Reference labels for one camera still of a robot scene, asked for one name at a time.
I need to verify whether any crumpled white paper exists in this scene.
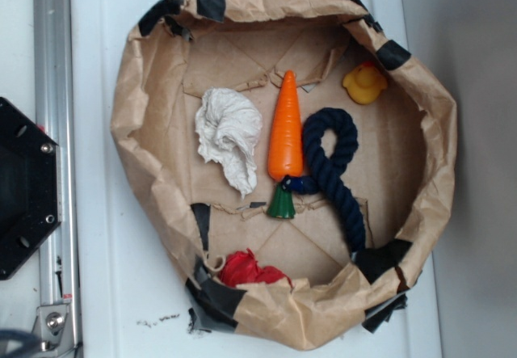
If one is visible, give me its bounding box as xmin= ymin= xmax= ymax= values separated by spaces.
xmin=195 ymin=87 xmax=263 ymax=198

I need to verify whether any orange plastic toy carrot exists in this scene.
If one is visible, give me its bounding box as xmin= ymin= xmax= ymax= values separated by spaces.
xmin=267 ymin=70 xmax=304 ymax=219

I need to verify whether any red crumpled plastic piece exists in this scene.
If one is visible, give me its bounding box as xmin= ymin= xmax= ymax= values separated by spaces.
xmin=219 ymin=249 xmax=292 ymax=288

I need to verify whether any yellow rubber duck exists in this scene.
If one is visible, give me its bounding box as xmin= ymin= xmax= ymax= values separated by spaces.
xmin=343 ymin=61 xmax=388 ymax=105

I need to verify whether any brown paper bag bin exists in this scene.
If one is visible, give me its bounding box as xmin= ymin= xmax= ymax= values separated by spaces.
xmin=111 ymin=0 xmax=457 ymax=351

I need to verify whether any white plastic tray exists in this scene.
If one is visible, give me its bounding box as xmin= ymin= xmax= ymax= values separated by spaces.
xmin=69 ymin=0 xmax=444 ymax=358

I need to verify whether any dark blue rope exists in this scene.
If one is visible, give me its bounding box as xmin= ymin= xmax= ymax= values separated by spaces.
xmin=281 ymin=107 xmax=367 ymax=253

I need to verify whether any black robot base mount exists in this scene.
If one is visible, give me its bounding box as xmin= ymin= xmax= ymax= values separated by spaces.
xmin=1 ymin=98 xmax=61 ymax=280

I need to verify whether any aluminium rail frame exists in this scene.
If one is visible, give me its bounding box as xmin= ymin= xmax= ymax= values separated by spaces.
xmin=34 ymin=0 xmax=82 ymax=357

